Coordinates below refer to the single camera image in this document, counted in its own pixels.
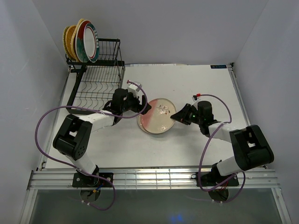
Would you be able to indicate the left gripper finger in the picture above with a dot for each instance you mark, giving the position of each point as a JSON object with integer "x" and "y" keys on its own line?
{"x": 144, "y": 100}
{"x": 141, "y": 109}

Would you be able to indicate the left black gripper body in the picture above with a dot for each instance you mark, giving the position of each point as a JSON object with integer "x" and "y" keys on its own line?
{"x": 131, "y": 102}

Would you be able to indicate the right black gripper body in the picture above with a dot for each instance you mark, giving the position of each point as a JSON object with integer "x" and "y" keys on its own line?
{"x": 194, "y": 117}

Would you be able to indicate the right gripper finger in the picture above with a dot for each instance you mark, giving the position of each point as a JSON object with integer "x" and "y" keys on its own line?
{"x": 183, "y": 114}
{"x": 186, "y": 122}

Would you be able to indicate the pink and cream ceramic plate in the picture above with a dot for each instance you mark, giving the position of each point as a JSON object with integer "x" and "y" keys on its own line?
{"x": 158, "y": 119}

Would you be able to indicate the white plate with green rim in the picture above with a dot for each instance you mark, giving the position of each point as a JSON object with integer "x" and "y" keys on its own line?
{"x": 91, "y": 43}

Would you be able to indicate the green-rimmed round bamboo plate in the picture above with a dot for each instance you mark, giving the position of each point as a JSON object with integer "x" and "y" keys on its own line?
{"x": 64, "y": 41}

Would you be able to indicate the red and teal floral plate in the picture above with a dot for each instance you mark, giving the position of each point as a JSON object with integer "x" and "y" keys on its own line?
{"x": 79, "y": 42}

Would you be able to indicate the orange square woven tray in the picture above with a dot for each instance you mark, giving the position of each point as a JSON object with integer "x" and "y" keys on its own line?
{"x": 73, "y": 42}

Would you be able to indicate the orange round woven plate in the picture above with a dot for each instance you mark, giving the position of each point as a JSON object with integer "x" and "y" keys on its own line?
{"x": 68, "y": 38}

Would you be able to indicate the blue and cream ceramic plate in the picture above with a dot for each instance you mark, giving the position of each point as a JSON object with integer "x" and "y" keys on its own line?
{"x": 140, "y": 124}

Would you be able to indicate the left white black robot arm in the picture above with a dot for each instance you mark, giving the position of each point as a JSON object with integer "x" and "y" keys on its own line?
{"x": 73, "y": 135}

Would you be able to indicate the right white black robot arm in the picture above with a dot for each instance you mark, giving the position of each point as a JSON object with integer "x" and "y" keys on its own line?
{"x": 250, "y": 147}

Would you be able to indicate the blue table label sticker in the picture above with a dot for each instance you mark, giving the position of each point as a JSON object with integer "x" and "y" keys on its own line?
{"x": 218, "y": 66}

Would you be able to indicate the black wire dish rack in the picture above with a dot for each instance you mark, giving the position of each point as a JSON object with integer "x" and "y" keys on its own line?
{"x": 96, "y": 82}

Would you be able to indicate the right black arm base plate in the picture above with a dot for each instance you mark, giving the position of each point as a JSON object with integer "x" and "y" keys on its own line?
{"x": 208, "y": 180}

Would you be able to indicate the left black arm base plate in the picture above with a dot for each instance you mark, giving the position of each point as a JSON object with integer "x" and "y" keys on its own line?
{"x": 84, "y": 181}

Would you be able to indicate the aluminium frame rail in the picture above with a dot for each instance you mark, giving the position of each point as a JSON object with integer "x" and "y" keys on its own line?
{"x": 136, "y": 179}

